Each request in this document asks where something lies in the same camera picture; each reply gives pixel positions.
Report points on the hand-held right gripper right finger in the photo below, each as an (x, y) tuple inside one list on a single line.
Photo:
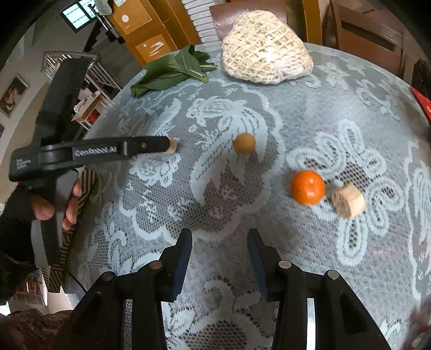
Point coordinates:
[(258, 266)]

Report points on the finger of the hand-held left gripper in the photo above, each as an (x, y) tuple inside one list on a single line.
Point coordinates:
[(148, 145)]

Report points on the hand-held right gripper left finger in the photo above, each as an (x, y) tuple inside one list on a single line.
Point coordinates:
[(181, 266)]

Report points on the person's left forearm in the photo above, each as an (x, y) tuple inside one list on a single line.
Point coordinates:
[(13, 229)]

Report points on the person's left hand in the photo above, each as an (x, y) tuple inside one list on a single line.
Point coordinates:
[(72, 202)]

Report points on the cardboard box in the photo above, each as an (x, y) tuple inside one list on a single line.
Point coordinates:
[(88, 107)]

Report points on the green leafy vegetable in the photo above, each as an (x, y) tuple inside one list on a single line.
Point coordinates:
[(171, 72)]

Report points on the metal stair railing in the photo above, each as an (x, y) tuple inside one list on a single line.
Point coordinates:
[(97, 75)]

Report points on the round orange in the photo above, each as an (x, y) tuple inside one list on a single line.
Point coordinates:
[(308, 187)]

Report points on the brown longan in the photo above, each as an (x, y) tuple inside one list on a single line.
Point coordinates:
[(244, 143)]

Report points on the large beige sugarcane chunk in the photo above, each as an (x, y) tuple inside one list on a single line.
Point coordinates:
[(348, 201)]

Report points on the yellow wooden cabinet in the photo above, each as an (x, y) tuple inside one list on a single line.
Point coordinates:
[(148, 30)]

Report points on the white ribbed shutter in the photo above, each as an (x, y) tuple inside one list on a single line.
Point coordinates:
[(198, 20)]

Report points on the window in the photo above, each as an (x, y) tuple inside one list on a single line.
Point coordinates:
[(79, 11)]

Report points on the white hanging bag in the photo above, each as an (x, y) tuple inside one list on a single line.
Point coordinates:
[(102, 5)]

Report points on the white foam net wrapped fruit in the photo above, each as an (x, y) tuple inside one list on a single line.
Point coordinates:
[(266, 50)]

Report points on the dark brown cloth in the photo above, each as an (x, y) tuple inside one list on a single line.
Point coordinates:
[(30, 329)]

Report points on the red box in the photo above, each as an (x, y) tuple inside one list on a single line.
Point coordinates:
[(422, 104)]

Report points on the dark brown slatted chair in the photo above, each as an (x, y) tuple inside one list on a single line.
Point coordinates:
[(370, 37)]

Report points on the framed wall picture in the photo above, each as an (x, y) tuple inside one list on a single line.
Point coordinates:
[(13, 94)]

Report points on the yellow wooden door frame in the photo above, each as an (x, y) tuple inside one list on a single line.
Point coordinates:
[(311, 20)]

